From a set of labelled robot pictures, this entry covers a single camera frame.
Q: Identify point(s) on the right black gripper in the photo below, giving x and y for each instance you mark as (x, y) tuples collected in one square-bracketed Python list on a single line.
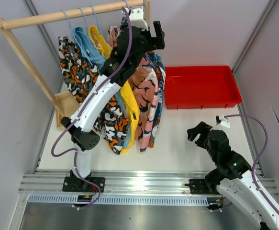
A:
[(201, 127)]

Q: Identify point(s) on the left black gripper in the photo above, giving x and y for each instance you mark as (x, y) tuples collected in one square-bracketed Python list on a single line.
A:
[(155, 42)]

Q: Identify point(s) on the blue orange graphic shorts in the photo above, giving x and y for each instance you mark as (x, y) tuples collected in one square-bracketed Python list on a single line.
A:
[(138, 49)]

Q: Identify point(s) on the pink patterned shorts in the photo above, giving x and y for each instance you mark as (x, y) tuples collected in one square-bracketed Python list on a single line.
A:
[(148, 84)]

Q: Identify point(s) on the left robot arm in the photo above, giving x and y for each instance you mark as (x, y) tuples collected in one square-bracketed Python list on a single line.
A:
[(113, 75)]

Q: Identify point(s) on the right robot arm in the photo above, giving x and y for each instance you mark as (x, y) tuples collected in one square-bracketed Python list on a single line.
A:
[(235, 179)]

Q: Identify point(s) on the yellow shorts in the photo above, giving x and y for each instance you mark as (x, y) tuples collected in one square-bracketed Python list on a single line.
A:
[(118, 120)]

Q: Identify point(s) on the light blue shorts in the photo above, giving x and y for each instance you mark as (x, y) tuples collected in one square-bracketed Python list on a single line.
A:
[(88, 50)]

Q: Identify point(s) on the blue hanger of yellow shorts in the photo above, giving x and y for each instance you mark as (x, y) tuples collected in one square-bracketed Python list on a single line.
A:
[(98, 39)]

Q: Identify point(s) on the camouflage orange black shorts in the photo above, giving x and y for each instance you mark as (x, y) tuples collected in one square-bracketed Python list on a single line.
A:
[(80, 76)]

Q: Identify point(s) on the blue hanger of camouflage shorts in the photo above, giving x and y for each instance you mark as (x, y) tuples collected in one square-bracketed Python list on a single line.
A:
[(76, 39)]

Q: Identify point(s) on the red plastic tray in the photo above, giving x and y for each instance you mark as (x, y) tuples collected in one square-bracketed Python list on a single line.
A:
[(200, 87)]

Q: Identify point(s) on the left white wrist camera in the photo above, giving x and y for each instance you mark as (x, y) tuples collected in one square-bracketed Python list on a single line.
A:
[(137, 18)]

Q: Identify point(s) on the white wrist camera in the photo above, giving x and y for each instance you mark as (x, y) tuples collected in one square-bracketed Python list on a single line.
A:
[(137, 18), (222, 123)]

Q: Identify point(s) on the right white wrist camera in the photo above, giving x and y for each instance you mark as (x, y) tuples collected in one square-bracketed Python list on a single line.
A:
[(222, 123)]

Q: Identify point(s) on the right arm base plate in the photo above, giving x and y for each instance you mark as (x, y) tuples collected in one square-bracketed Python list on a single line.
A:
[(201, 187)]

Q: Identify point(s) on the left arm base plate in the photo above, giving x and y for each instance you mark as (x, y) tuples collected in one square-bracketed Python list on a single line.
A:
[(74, 184)]

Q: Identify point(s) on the aluminium mounting rail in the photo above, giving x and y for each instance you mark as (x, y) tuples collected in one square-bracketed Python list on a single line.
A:
[(135, 188)]

